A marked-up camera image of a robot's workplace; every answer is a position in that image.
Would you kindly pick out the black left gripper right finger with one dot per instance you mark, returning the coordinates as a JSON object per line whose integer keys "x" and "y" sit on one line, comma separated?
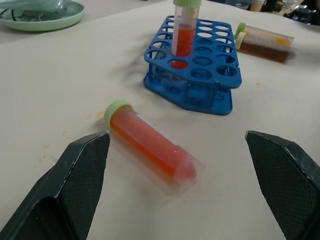
{"x": 287, "y": 180}

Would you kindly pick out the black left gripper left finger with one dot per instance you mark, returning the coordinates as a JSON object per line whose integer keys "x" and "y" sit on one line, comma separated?
{"x": 75, "y": 180}

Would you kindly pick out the red liquid tube green cap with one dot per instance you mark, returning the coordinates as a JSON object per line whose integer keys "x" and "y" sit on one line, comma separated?
{"x": 150, "y": 147}
{"x": 183, "y": 40}

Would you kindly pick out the blue tube rack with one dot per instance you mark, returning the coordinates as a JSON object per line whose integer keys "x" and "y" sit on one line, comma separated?
{"x": 222, "y": 106}

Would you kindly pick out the brown liquid tube cream cap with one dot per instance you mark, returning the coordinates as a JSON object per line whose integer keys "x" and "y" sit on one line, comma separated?
{"x": 262, "y": 51}

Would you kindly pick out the yellow liquid tube green cap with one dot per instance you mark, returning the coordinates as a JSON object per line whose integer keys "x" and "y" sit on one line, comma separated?
{"x": 262, "y": 33}

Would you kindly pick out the light green plate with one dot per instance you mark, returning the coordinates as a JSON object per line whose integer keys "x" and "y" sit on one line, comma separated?
{"x": 50, "y": 23}

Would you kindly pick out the clear plastic bag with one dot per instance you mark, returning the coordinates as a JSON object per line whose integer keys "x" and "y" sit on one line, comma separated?
{"x": 30, "y": 10}

